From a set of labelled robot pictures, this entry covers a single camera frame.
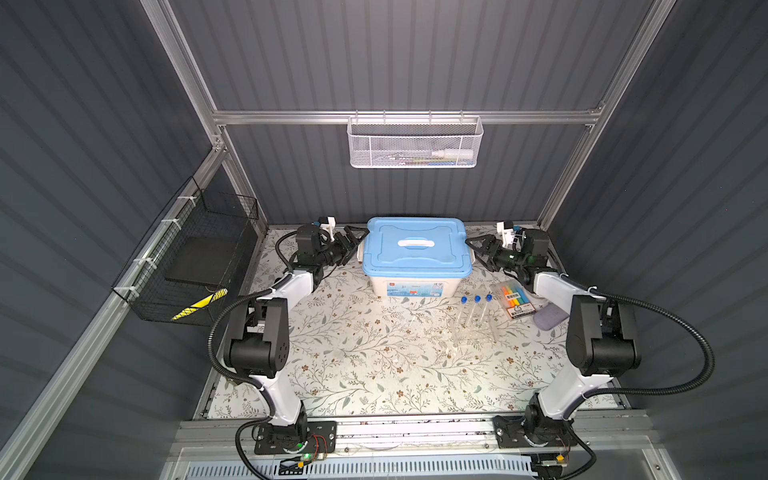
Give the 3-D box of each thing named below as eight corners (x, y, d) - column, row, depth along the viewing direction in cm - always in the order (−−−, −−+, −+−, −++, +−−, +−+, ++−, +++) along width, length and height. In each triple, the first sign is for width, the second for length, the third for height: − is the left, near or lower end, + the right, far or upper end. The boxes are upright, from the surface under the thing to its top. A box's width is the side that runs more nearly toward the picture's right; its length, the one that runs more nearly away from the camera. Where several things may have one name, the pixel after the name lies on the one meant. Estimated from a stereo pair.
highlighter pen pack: (508, 318, 97) (511, 314, 95) (500, 289, 104) (502, 285, 102) (534, 317, 97) (537, 314, 95) (524, 289, 104) (526, 285, 102)
